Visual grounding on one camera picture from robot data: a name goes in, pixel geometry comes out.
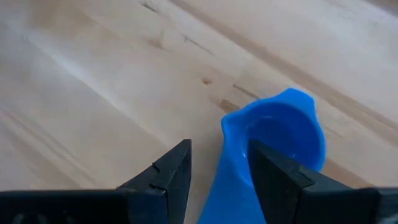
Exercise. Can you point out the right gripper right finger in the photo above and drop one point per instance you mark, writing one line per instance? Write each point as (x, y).
(280, 193)

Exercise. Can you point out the blue measuring cup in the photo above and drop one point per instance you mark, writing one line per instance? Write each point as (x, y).
(230, 202)

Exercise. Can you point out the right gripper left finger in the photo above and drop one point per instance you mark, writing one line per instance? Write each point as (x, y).
(177, 186)

